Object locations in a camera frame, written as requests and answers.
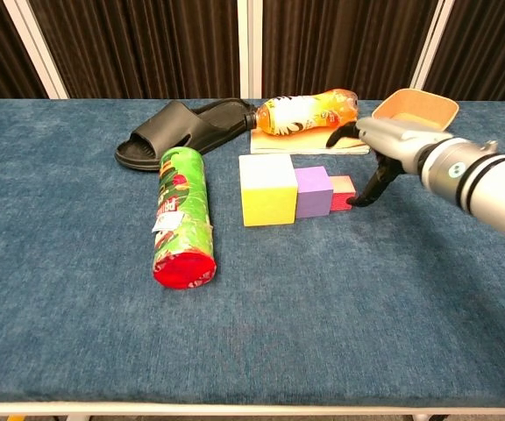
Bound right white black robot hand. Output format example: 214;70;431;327
325;116;429;208

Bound small red cube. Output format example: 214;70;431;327
330;175;357;212

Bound medium purple cube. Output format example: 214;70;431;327
294;165;336;219

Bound spiral notebook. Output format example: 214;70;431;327
250;118;372;155

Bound orange drink bottle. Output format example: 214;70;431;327
242;89;359;139

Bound large yellow cube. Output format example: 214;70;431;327
238;153;299;228

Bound green chips can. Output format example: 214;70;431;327
152;146;217;290

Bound black rubber slipper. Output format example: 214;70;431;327
114;98;258;172

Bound blue table cloth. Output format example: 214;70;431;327
0;98;505;407

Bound white partition post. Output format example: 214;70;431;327
409;0;456;91
236;0;265;100
2;0;69;100

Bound white table frame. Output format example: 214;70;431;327
0;399;505;421

